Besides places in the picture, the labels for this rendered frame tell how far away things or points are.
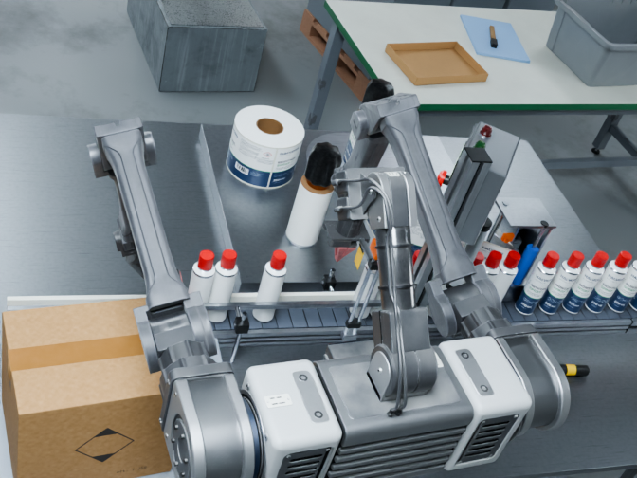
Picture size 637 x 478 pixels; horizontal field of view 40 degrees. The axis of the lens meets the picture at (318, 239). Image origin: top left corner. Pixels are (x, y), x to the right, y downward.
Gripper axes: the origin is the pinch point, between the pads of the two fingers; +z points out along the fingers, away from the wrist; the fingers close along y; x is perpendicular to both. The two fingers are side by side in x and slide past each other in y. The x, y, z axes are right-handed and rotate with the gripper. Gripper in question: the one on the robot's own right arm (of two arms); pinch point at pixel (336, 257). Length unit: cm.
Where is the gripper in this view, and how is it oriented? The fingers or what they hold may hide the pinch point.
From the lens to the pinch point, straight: 213.9
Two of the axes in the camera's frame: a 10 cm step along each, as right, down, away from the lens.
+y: -9.4, -0.1, -3.5
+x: 2.5, 6.8, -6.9
